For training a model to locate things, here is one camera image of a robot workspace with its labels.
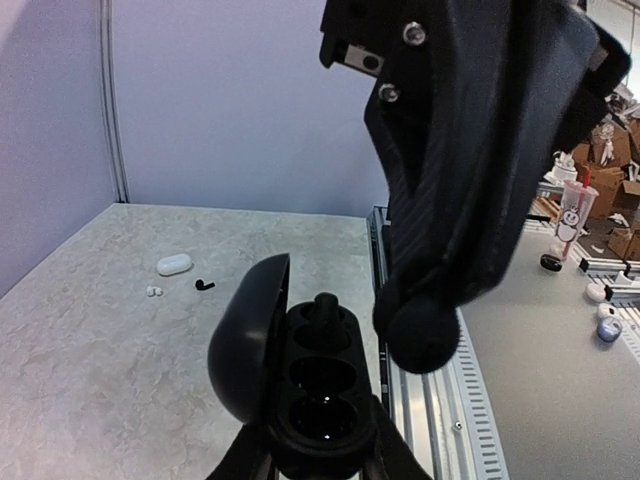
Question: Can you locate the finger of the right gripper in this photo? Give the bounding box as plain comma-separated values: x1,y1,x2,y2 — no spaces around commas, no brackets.
429,1,599,308

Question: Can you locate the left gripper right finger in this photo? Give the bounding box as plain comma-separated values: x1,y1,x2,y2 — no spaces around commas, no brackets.
363,397,432,480

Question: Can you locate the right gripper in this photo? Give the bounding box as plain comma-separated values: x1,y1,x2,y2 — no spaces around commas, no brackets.
319,1,631,339

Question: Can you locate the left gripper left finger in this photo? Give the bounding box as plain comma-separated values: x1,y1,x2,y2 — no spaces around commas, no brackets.
212,425,278,480

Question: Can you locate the black earbud charging case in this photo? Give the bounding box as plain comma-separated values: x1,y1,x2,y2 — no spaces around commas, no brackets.
207,254,376,479

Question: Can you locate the black hook earbud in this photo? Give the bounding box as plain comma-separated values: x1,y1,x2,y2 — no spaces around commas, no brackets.
385,297,460,374
309,293,349,351

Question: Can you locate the black hook earbud front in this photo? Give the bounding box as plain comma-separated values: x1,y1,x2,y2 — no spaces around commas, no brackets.
385,297,460,374

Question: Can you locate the white earbud charging case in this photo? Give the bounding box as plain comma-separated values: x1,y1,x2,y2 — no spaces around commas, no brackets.
156,253,193,277

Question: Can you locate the cardboard boxes pile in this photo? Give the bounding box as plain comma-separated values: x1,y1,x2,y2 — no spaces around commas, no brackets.
539,84,640,261

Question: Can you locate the bubble tea cup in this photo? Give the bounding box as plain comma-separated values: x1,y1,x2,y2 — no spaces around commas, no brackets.
550,169,599,263

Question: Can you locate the black stem earbud right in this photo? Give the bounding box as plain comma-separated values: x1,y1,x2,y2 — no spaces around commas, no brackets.
194,279,216,291

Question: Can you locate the aluminium front rail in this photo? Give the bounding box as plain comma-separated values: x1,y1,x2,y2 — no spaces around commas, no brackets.
367,204,511,480

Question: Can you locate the left frame post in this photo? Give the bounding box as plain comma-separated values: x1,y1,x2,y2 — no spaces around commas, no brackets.
98,0,131,203

